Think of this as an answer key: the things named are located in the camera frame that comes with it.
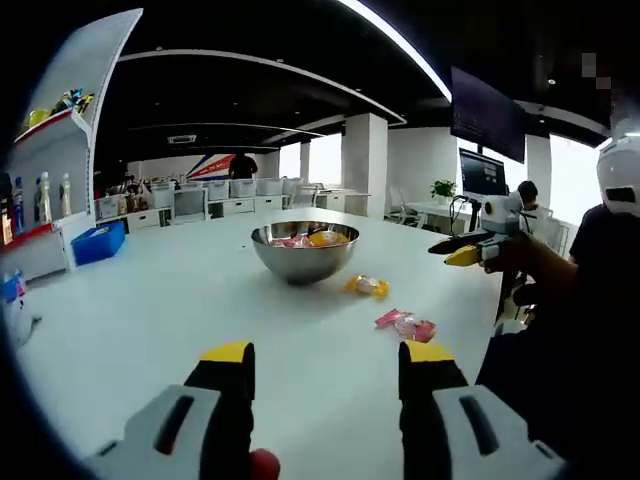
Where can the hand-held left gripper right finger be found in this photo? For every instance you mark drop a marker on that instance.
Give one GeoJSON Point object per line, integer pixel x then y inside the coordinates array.
{"type": "Point", "coordinates": [417, 425]}

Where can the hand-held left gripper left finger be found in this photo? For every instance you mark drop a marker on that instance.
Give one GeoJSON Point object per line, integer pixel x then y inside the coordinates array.
{"type": "Point", "coordinates": [230, 410]}

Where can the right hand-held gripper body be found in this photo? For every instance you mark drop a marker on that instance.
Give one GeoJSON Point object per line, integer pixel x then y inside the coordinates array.
{"type": "Point", "coordinates": [505, 215]}

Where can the pink marshmallow packet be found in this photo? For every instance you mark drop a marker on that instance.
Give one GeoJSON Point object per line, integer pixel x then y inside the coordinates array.
{"type": "Point", "coordinates": [415, 330]}

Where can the yellow marshmallow packet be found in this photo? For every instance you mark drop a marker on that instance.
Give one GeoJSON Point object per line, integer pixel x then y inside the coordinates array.
{"type": "Point", "coordinates": [367, 286]}

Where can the silver metal bowl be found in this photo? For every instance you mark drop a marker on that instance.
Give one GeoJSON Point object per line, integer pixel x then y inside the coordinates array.
{"type": "Point", "coordinates": [300, 265]}

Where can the person's right hand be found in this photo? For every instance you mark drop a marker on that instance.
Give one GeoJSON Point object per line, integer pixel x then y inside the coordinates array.
{"type": "Point", "coordinates": [510, 257]}

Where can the person's left hand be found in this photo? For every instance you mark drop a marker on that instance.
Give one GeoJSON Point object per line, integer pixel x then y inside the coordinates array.
{"type": "Point", "coordinates": [265, 465]}

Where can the white side desk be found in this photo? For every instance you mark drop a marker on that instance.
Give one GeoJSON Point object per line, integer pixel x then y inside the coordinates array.
{"type": "Point", "coordinates": [435, 207]}

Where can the dark desk monitor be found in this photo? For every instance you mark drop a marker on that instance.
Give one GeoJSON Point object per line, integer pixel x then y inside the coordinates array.
{"type": "Point", "coordinates": [482, 172]}

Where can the green potted plant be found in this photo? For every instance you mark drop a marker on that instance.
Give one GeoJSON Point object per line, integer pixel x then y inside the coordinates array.
{"type": "Point", "coordinates": [443, 189]}

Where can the white office chair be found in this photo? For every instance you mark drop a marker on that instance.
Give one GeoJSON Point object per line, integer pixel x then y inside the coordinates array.
{"type": "Point", "coordinates": [414, 207]}
{"type": "Point", "coordinates": [397, 202]}

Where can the white table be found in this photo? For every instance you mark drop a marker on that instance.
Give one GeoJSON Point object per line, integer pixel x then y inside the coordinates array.
{"type": "Point", "coordinates": [175, 310]}

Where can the white chest-worn device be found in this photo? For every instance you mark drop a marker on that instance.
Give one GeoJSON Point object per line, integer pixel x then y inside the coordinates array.
{"type": "Point", "coordinates": [620, 165]}

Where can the person in black shirt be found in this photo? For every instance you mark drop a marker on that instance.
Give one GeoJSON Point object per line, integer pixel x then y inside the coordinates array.
{"type": "Point", "coordinates": [575, 350]}

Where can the ceiling light strip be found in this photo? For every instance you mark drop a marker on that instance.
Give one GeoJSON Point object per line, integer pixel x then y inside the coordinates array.
{"type": "Point", "coordinates": [415, 51]}

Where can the row of white low cabinets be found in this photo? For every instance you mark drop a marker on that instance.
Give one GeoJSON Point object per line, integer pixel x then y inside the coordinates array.
{"type": "Point", "coordinates": [235, 206]}

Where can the blue plastic tray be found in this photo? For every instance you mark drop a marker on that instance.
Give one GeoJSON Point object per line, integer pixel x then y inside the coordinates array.
{"type": "Point", "coordinates": [97, 247]}

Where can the row of white storage bins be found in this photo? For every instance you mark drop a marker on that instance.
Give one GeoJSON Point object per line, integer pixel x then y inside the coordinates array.
{"type": "Point", "coordinates": [240, 189]}

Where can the blue pink tissue pack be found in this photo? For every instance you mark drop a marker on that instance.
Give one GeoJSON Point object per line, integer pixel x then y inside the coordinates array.
{"type": "Point", "coordinates": [14, 289]}

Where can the cream drink bottle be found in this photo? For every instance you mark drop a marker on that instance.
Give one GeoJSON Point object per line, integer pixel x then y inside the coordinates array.
{"type": "Point", "coordinates": [66, 196]}
{"type": "Point", "coordinates": [42, 200]}

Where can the ceiling air conditioner vent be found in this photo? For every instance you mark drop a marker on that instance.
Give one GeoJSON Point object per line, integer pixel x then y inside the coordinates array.
{"type": "Point", "coordinates": [181, 139]}

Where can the blue drink bottle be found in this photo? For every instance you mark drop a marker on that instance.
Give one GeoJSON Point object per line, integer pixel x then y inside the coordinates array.
{"type": "Point", "coordinates": [18, 207]}

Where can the white display shelf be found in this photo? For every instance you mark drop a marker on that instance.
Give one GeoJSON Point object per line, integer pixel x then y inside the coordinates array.
{"type": "Point", "coordinates": [55, 155]}

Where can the row of snack bags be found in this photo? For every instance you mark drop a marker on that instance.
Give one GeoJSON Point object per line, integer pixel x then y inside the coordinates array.
{"type": "Point", "coordinates": [65, 102]}

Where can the large dark wall screen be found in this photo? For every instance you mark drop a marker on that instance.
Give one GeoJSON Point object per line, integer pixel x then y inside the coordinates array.
{"type": "Point", "coordinates": [487, 115]}

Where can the blue orange wall banner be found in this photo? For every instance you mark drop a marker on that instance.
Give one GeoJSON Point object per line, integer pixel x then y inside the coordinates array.
{"type": "Point", "coordinates": [212, 167]}

